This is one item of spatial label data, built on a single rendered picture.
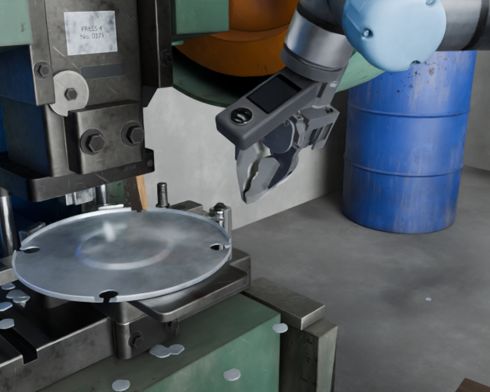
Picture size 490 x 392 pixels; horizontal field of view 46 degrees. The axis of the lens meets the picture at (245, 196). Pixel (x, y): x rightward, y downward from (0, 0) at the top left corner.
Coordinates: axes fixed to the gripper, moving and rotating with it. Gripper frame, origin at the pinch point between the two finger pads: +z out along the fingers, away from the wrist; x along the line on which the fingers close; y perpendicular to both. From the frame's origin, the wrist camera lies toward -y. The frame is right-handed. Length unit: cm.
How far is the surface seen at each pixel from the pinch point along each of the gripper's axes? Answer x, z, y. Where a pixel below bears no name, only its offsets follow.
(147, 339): -1.0, 21.5, -10.8
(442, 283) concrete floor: -5, 94, 155
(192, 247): 2.7, 10.5, -3.2
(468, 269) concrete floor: -7, 93, 175
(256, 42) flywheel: 24.5, -6.7, 23.9
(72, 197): 20.6, 13.3, -10.4
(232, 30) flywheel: 32.9, -4.3, 27.3
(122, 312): 1.7, 16.6, -14.1
